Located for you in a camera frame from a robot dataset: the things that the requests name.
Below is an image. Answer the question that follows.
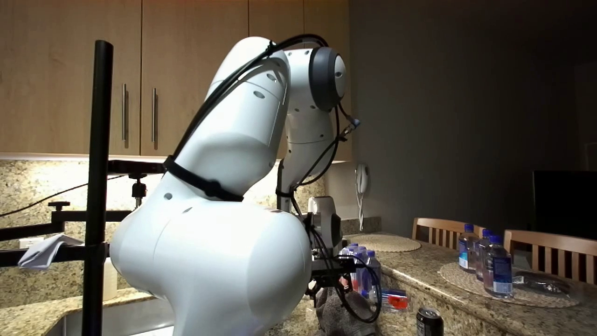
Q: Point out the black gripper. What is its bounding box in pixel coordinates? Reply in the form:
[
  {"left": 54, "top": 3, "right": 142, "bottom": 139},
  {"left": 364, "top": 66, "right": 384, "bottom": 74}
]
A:
[{"left": 308, "top": 255, "right": 358, "bottom": 290}]

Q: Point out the grey towel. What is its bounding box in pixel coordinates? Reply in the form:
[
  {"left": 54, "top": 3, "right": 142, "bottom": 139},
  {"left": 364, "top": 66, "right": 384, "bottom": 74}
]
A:
[{"left": 315, "top": 290, "right": 382, "bottom": 336}]

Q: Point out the black can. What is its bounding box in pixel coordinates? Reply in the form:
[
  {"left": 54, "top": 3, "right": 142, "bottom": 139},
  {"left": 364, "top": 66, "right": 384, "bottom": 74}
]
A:
[{"left": 414, "top": 305, "right": 446, "bottom": 336}]

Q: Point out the blue purple plastic package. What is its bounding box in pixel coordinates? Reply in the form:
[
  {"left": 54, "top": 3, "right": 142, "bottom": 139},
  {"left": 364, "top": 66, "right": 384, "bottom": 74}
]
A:
[{"left": 337, "top": 242, "right": 384, "bottom": 301}]

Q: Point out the small red item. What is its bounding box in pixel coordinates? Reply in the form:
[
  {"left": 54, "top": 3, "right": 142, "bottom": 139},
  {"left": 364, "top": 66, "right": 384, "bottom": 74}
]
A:
[{"left": 380, "top": 288, "right": 412, "bottom": 313}]

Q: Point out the light wooden slatted chair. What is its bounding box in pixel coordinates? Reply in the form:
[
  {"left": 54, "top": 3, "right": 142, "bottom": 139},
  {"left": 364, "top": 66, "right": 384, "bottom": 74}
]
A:
[
  {"left": 410, "top": 214, "right": 466, "bottom": 251},
  {"left": 502, "top": 227, "right": 597, "bottom": 285}
]

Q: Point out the water bottle bright blue label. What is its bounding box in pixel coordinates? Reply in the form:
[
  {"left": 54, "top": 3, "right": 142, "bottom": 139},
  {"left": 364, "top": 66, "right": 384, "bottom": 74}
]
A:
[{"left": 457, "top": 221, "right": 479, "bottom": 272}]

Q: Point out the clear water bottle blue cap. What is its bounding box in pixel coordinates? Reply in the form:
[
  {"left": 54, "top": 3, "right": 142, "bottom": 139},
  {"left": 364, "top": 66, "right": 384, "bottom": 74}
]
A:
[
  {"left": 483, "top": 232, "right": 515, "bottom": 300},
  {"left": 474, "top": 227, "right": 496, "bottom": 281}
]

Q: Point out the steel sink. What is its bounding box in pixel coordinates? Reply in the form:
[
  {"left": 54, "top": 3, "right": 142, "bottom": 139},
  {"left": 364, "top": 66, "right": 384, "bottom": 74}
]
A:
[{"left": 43, "top": 292, "right": 177, "bottom": 336}]

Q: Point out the black stand crossbar with knob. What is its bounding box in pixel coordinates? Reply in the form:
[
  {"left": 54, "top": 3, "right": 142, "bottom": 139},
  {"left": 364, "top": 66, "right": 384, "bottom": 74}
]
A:
[{"left": 106, "top": 156, "right": 170, "bottom": 208}]

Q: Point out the black vertical stand pole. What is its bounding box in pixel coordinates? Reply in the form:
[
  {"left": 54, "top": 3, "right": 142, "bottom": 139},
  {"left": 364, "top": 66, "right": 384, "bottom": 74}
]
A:
[{"left": 80, "top": 38, "right": 115, "bottom": 336}]

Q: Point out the narrow wooden cabinet door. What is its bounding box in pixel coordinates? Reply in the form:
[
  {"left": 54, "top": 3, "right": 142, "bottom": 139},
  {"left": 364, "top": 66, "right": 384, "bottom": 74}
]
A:
[{"left": 140, "top": 0, "right": 252, "bottom": 156}]

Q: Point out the white crumpled paper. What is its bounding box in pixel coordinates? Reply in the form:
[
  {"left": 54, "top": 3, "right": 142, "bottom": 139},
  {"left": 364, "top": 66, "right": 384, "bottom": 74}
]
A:
[{"left": 17, "top": 231, "right": 82, "bottom": 270}]

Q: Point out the wide wooden cabinet door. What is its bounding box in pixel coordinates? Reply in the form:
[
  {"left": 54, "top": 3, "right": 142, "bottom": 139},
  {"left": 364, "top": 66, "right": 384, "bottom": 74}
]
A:
[{"left": 0, "top": 0, "right": 143, "bottom": 156}]

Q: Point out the metal cabinet handle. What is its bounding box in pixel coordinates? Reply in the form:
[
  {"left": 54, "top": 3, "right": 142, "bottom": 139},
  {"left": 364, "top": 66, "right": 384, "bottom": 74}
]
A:
[
  {"left": 121, "top": 81, "right": 130, "bottom": 150},
  {"left": 151, "top": 85, "right": 160, "bottom": 150}
]

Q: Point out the thin grey wire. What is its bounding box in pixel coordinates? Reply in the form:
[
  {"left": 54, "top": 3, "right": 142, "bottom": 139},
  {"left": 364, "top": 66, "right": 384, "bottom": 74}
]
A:
[{"left": 0, "top": 173, "right": 129, "bottom": 219}]

